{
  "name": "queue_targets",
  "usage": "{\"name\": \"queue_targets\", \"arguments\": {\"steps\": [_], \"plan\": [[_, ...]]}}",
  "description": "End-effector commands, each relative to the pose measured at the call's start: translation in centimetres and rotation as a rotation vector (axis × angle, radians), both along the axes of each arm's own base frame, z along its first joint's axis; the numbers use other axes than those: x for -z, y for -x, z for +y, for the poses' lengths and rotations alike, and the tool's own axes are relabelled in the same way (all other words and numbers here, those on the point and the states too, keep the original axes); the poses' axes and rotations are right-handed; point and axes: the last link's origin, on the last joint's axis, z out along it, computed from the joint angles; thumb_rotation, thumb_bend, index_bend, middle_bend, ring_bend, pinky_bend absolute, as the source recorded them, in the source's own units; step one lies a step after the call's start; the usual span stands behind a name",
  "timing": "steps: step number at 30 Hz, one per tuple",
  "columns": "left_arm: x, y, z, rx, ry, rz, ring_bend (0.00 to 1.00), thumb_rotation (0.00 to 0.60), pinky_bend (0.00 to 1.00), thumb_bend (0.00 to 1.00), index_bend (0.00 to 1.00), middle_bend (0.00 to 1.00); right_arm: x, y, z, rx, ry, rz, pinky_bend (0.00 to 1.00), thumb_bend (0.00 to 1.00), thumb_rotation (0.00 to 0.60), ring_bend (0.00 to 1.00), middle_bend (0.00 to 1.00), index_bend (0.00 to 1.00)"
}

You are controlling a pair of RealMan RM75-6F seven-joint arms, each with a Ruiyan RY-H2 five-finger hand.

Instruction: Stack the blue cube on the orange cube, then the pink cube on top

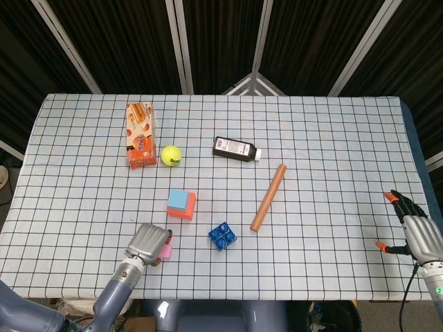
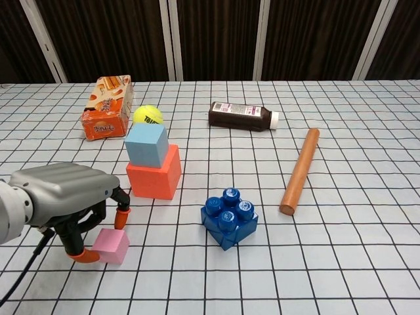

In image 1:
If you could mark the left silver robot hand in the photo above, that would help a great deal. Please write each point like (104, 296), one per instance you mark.
(147, 242)

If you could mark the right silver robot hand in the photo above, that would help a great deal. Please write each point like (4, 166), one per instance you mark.
(424, 238)

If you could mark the small pink foam cube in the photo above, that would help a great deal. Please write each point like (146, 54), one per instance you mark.
(167, 252)

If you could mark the light blue foam cube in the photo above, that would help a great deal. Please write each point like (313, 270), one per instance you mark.
(178, 200)

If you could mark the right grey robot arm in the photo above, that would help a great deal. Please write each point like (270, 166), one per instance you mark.
(434, 297)

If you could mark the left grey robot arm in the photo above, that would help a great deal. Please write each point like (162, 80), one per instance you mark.
(114, 294)

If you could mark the large orange foam cube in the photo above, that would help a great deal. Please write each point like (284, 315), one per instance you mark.
(190, 207)

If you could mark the dark blue studded brick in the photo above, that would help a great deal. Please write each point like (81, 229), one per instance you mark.
(222, 237)

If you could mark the brown cardboard box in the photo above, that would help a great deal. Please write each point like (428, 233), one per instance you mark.
(138, 325)

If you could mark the yellow tennis ball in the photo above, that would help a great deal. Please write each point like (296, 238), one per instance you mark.
(171, 155)

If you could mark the grey robot torso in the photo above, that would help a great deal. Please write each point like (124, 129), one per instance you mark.
(207, 318)

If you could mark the orange snack box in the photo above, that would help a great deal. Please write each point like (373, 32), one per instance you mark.
(140, 138)

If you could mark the white black checkered tablecloth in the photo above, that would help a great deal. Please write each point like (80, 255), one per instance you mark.
(311, 242)

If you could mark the black waste bin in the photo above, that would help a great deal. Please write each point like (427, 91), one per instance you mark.
(332, 318)

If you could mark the brown bottle white cap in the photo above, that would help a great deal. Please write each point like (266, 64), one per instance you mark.
(233, 148)

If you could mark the wooden cylinder rod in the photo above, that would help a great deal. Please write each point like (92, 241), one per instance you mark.
(269, 197)

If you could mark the low white frame bar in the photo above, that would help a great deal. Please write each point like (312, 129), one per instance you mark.
(12, 149)
(434, 162)

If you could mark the white partition base bracket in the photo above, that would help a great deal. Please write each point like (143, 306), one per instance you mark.
(254, 84)

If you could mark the white partition frame post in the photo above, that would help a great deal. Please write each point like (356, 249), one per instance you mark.
(178, 52)
(66, 45)
(363, 48)
(262, 34)

